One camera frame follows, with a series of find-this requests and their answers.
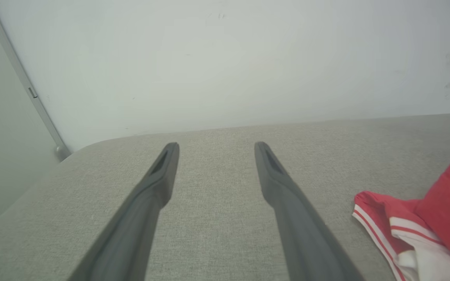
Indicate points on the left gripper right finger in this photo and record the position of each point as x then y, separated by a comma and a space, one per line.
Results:
303, 242

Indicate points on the grey fabric sofa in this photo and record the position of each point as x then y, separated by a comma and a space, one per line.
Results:
217, 218

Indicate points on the grey metal pole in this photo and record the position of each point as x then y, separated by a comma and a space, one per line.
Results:
46, 117

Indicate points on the red and white jersey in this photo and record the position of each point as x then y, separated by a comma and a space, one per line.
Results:
447, 207

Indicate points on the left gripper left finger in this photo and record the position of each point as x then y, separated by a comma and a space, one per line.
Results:
131, 234

